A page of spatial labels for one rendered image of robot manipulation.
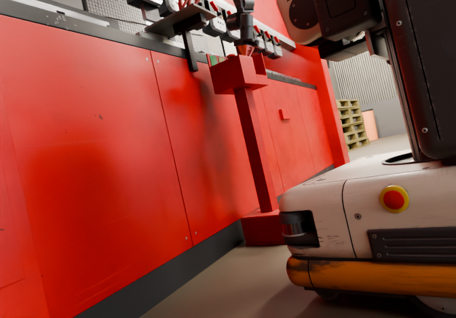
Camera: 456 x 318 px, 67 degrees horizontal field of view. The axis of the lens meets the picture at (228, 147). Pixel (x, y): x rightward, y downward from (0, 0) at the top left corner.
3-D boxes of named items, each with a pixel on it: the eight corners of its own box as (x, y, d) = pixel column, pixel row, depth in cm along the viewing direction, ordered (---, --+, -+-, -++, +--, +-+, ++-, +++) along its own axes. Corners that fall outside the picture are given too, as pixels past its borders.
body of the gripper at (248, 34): (240, 46, 157) (241, 30, 157) (260, 44, 152) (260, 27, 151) (233, 44, 152) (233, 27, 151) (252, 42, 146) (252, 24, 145)
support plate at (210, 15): (193, 5, 133) (193, 2, 133) (144, 30, 146) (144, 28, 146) (217, 16, 149) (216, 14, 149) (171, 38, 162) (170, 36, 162)
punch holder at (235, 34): (231, 34, 214) (224, 9, 214) (219, 38, 218) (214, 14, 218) (241, 38, 227) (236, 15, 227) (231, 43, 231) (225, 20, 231)
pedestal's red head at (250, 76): (245, 83, 138) (235, 39, 138) (214, 94, 147) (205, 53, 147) (269, 85, 154) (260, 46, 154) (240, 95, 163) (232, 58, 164)
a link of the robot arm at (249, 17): (248, 11, 146) (256, 13, 150) (235, 13, 151) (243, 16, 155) (247, 28, 147) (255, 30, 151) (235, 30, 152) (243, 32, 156)
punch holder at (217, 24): (214, 27, 196) (207, -1, 197) (202, 32, 201) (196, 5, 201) (226, 32, 209) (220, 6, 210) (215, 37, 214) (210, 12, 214)
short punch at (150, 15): (147, 23, 150) (142, 2, 150) (144, 25, 151) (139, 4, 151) (162, 28, 159) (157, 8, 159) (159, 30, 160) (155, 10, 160)
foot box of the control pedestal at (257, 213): (299, 244, 131) (292, 213, 132) (245, 245, 146) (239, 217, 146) (318, 228, 148) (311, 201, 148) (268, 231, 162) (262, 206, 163)
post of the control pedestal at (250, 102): (272, 211, 145) (244, 87, 146) (260, 212, 148) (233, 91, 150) (279, 207, 150) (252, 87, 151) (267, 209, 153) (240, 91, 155)
